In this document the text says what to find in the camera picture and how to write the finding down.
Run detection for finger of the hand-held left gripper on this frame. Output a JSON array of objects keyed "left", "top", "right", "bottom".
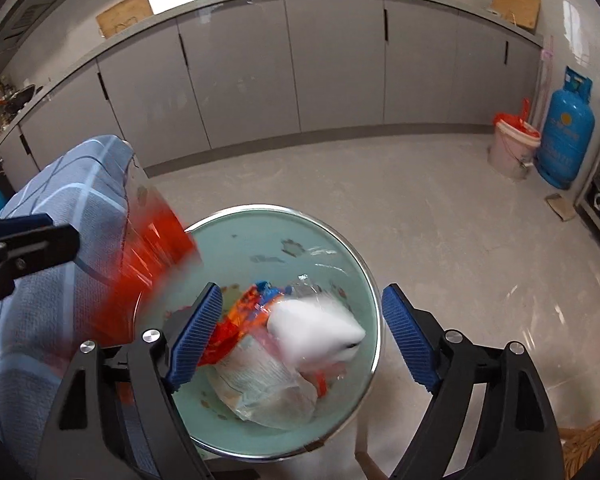
[
  {"left": 0, "top": 224, "right": 81, "bottom": 338},
  {"left": 0, "top": 212, "right": 55, "bottom": 242}
]

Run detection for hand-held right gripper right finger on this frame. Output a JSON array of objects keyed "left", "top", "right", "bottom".
[{"left": 381, "top": 282, "right": 566, "bottom": 480}]

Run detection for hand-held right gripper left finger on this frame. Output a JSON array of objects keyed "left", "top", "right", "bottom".
[{"left": 35, "top": 282, "right": 225, "bottom": 480}]

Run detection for orange snack wrapper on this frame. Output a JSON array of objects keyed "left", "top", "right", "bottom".
[{"left": 202, "top": 280, "right": 293, "bottom": 366}]

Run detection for clear printed plastic bag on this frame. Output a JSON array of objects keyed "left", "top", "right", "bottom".
[{"left": 212, "top": 335, "right": 321, "bottom": 431}]

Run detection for red plastic bag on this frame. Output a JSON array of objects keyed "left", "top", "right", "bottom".
[{"left": 77, "top": 180, "right": 203, "bottom": 406}]

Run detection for green trash bin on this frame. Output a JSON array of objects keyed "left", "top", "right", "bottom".
[{"left": 135, "top": 203, "right": 383, "bottom": 462}]

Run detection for blue checked tablecloth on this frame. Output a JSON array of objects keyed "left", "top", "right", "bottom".
[{"left": 0, "top": 134, "right": 146, "bottom": 466}]

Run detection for condiment rack with bottles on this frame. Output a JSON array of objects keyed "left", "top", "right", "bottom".
[{"left": 0, "top": 77, "right": 36, "bottom": 133}]

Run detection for black wok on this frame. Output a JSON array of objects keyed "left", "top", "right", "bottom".
[{"left": 0, "top": 85, "right": 37, "bottom": 107}]

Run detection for wooden stool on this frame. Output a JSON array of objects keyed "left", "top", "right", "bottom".
[{"left": 354, "top": 450, "right": 396, "bottom": 480}]

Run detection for small cardboard piece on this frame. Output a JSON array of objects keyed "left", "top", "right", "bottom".
[{"left": 545, "top": 192, "right": 578, "bottom": 222}]

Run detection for grey range hood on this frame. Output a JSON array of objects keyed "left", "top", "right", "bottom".
[{"left": 0, "top": 0, "right": 76, "bottom": 61}]

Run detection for white plastic bucket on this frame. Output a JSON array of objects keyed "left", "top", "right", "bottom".
[{"left": 487, "top": 120, "right": 542, "bottom": 181}]

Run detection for red bin liner bag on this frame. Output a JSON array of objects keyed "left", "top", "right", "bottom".
[{"left": 493, "top": 99, "right": 542, "bottom": 140}]

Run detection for grey kitchen counter cabinets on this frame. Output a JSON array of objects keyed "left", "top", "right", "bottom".
[{"left": 0, "top": 0, "right": 553, "bottom": 186}]

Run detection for pink mop handle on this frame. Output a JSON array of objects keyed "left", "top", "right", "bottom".
[{"left": 539, "top": 35, "right": 556, "bottom": 128}]

